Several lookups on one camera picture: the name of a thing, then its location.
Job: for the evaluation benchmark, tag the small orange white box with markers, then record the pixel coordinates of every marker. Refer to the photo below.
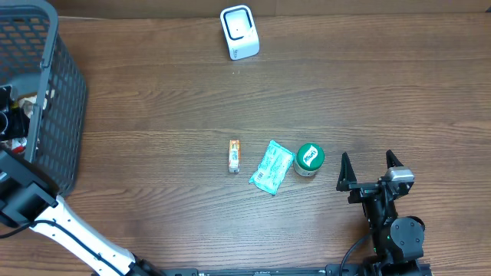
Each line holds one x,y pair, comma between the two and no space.
234,156

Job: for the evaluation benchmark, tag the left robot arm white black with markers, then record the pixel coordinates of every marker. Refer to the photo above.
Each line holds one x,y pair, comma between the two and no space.
31,199

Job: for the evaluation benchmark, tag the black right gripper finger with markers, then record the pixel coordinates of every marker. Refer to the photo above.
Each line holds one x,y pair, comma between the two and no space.
392,160
346,178

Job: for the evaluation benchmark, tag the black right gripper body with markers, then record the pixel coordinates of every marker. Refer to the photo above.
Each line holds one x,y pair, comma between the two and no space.
362,191

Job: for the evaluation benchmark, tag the red white stick packet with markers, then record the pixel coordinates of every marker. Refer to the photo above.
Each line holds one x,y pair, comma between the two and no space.
19,145

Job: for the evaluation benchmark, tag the beige brown snack bag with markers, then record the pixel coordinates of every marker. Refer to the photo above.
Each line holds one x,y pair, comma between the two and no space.
27,103

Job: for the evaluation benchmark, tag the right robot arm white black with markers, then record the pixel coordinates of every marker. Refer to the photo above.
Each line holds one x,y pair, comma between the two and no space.
397,242

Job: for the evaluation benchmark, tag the grey plastic mesh basket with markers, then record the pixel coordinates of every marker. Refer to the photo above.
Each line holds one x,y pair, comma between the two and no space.
35,61

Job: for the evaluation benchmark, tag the green lid round jar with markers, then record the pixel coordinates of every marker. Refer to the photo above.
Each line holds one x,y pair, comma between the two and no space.
309,159

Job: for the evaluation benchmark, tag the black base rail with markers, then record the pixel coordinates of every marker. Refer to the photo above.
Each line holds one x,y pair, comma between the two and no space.
328,270

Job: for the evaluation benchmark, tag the white barcode scanner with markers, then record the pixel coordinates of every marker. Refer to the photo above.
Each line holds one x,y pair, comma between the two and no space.
240,32

